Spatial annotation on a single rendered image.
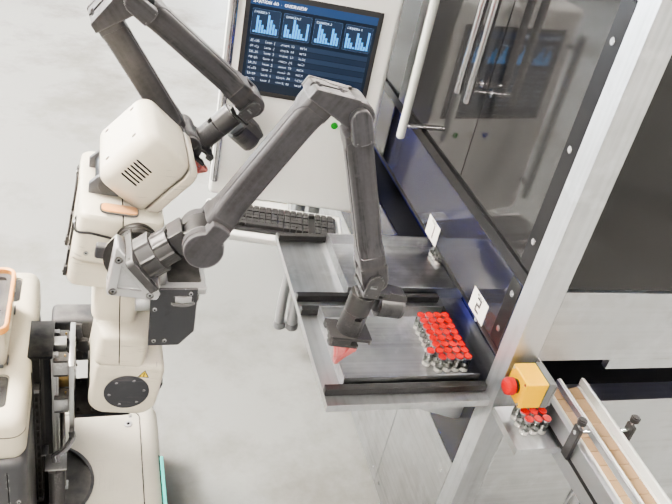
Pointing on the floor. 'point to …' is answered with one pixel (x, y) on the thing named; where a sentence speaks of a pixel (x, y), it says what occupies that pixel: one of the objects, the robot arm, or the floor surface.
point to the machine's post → (569, 230)
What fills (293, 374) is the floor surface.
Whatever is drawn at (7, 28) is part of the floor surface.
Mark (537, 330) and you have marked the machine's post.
